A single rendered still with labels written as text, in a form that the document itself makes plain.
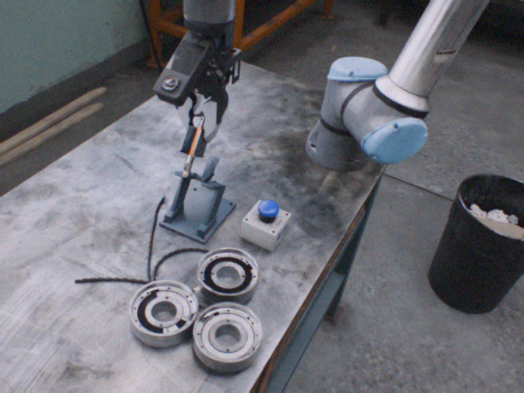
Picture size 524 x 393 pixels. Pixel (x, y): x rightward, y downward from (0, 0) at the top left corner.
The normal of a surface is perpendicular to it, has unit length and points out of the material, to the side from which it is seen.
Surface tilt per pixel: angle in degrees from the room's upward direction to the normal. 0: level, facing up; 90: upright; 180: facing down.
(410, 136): 97
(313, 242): 0
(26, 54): 90
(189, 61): 31
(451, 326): 0
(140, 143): 0
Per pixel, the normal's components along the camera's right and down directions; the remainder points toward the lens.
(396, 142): 0.28, 0.74
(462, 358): 0.11, -0.75
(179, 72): -0.14, -0.36
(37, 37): 0.88, 0.38
